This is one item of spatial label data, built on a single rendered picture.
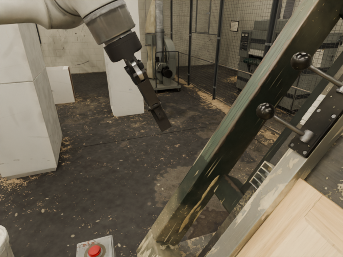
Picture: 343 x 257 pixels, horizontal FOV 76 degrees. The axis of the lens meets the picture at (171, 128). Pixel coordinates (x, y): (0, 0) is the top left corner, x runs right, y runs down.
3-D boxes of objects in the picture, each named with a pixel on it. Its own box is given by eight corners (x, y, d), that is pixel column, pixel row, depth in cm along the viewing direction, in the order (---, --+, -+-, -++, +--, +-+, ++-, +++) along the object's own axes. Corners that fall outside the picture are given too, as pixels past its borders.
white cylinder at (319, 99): (323, 98, 52) (302, 126, 54) (317, 92, 51) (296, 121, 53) (335, 102, 50) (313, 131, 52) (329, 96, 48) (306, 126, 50)
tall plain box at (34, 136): (20, 145, 319) (-28, 7, 243) (65, 138, 338) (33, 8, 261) (0, 183, 243) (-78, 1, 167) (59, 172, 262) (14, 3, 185)
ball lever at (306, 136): (301, 144, 49) (250, 113, 50) (313, 130, 49) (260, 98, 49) (310, 149, 46) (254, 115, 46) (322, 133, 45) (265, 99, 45)
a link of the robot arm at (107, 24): (121, 3, 48) (135, 30, 50) (84, 22, 47) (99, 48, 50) (126, -5, 40) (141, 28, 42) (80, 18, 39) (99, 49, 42)
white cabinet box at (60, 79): (48, 99, 511) (40, 67, 479) (75, 96, 529) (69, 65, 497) (45, 105, 472) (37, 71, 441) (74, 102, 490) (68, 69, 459)
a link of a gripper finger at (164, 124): (159, 102, 54) (160, 103, 53) (171, 125, 57) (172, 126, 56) (148, 108, 53) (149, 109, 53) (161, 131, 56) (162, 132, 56)
